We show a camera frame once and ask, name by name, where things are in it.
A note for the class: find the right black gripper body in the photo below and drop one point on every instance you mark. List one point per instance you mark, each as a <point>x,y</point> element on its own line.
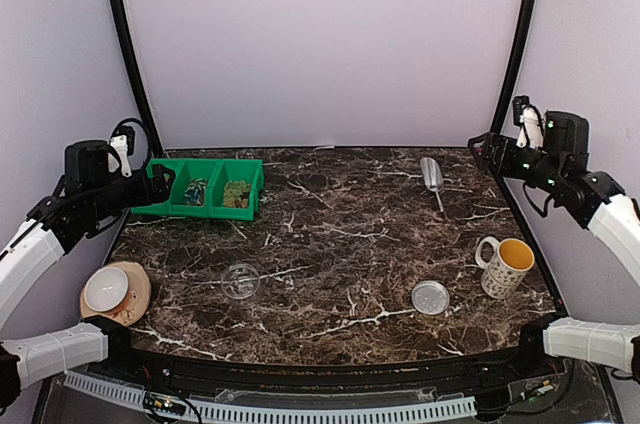
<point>546,169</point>

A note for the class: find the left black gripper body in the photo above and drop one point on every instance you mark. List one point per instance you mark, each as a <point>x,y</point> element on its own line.
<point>105,197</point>

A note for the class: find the metal scoop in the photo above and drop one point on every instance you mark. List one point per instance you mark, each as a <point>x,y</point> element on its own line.
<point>433,179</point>

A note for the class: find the green three-compartment bin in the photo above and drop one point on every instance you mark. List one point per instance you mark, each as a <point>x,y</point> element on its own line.
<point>217,172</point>

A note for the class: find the clear plastic container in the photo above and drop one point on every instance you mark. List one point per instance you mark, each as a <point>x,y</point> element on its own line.
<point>240,282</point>

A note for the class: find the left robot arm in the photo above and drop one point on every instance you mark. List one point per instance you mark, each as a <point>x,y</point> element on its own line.
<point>51,230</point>

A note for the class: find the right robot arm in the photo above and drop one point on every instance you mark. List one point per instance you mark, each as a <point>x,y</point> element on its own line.
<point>600,205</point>

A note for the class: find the blue mixed candies pile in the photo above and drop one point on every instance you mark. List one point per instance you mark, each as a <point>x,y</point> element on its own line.
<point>194,194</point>

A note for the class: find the green yellow candies pile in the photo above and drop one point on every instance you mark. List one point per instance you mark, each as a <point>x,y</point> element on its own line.
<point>236,194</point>

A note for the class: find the wooden slice coaster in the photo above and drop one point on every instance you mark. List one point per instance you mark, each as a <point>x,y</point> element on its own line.
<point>136,302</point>

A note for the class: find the white bowl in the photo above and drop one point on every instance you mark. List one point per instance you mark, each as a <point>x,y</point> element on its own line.
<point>106,289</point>

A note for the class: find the patterned mug yellow inside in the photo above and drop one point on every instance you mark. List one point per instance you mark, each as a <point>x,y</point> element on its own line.
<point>504,263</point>

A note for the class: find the clear plastic lid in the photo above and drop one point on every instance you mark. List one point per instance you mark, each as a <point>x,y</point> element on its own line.
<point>430,298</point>

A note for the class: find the right black frame post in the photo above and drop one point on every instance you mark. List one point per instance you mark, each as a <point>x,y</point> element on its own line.
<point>516,55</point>

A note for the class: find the black frame post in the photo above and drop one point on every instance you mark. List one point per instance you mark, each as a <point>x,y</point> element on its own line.
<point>119,16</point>
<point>516,55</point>

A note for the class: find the black front rail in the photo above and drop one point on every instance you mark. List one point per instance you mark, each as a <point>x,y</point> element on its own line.
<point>336,354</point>

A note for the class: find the white slotted cable duct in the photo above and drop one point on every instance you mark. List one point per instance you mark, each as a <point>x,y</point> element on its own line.
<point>165,407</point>

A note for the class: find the left black frame post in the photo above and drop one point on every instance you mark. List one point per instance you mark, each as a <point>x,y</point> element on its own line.
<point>119,16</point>

